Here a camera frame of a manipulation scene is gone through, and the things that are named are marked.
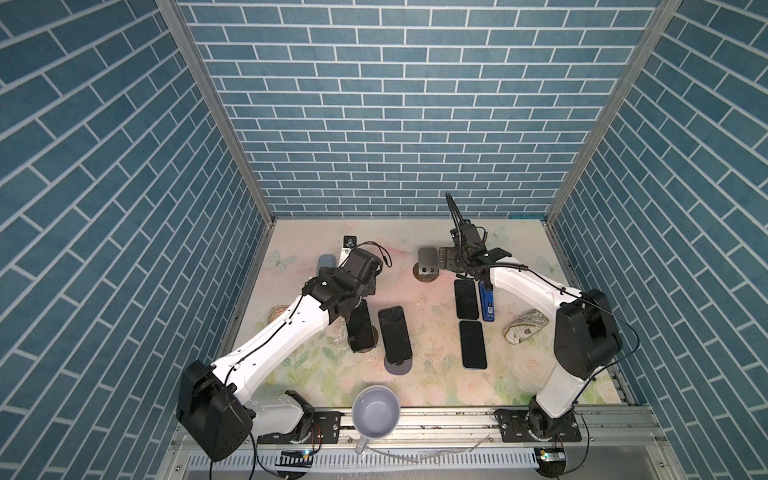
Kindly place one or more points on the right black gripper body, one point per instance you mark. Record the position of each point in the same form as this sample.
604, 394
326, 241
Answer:
452, 259

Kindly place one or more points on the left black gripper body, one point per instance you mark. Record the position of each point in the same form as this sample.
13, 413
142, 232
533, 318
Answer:
367, 290

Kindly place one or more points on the black phone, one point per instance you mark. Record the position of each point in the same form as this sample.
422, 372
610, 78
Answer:
466, 299
472, 341
358, 319
395, 334

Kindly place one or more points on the wooden base phone stand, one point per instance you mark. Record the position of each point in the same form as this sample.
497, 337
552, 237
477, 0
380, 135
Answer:
427, 268

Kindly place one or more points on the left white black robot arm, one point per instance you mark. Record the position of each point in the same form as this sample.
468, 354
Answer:
216, 403

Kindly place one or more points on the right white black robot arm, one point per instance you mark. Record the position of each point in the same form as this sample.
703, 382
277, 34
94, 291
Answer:
586, 335

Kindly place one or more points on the front left phone stand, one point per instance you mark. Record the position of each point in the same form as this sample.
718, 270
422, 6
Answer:
365, 340

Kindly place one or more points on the grey round phone stand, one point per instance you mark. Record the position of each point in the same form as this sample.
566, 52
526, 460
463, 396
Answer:
400, 368

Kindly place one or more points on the blue fabric cylinder speaker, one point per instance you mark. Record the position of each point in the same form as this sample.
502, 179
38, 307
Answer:
326, 261

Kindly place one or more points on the blue black stapler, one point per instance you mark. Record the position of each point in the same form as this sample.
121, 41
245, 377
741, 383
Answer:
487, 301

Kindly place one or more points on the right seashell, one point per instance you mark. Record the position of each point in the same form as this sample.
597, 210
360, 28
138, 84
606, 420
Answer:
526, 325

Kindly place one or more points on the left circuit board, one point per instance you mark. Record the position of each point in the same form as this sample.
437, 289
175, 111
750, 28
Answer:
294, 459

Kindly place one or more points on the circuit board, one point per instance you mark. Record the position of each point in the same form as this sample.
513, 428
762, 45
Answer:
294, 459
550, 454

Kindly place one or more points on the right circuit board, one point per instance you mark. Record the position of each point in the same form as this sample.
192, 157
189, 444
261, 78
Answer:
550, 454

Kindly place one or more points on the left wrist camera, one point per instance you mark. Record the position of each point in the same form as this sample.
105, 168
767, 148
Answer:
349, 242

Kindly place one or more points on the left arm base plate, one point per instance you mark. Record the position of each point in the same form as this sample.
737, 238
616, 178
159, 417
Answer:
323, 428

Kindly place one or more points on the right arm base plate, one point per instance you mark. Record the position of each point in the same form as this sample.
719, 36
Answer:
520, 425

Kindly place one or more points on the white cable duct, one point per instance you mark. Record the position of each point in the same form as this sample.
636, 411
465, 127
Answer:
347, 461

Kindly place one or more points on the aluminium front rail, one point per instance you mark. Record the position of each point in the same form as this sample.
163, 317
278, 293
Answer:
618, 442

